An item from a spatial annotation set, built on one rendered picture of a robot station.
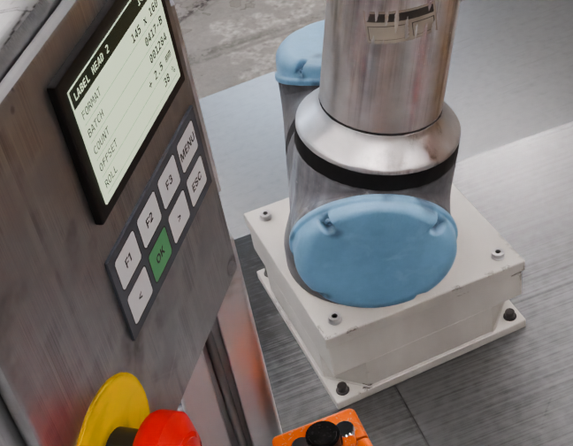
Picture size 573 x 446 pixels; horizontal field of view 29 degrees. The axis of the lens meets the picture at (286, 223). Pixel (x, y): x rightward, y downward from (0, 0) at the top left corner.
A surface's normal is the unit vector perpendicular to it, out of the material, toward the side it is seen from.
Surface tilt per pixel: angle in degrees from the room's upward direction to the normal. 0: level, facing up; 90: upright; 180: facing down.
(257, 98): 0
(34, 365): 90
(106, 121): 90
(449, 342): 90
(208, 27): 0
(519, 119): 0
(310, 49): 10
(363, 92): 83
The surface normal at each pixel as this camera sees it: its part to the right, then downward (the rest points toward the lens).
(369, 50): -0.40, 0.57
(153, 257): 0.95, 0.07
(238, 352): 0.32, 0.60
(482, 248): -0.12, -0.76
